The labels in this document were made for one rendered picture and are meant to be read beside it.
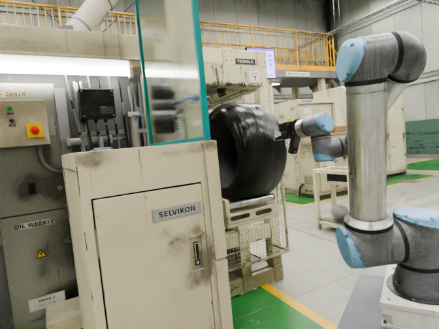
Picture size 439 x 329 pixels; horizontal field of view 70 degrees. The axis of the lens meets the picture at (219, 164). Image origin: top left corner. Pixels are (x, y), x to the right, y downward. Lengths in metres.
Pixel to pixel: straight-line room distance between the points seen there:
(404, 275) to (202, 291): 0.69
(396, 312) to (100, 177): 1.01
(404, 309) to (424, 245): 0.21
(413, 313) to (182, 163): 0.86
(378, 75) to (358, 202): 0.39
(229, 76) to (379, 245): 1.47
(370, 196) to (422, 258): 0.28
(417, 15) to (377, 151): 13.25
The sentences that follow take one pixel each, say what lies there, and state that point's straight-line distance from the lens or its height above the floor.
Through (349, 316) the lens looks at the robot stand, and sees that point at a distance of 1.32.
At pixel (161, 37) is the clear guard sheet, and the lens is 1.26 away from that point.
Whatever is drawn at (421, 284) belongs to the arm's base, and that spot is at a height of 0.74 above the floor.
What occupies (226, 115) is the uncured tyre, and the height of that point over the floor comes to 1.41.
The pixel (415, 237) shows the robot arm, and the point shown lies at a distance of 1.20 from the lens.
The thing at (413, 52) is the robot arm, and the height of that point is 1.45.
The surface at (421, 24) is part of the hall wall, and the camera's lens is 14.06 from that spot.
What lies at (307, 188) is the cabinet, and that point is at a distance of 6.45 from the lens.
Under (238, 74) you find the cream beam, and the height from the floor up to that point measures 1.71.
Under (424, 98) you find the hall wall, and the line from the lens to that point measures 13.64.
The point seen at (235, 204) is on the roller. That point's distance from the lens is 1.76.
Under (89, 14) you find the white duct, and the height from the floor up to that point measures 2.01.
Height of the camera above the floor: 1.26
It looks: 4 degrees down
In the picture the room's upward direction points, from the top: 5 degrees counter-clockwise
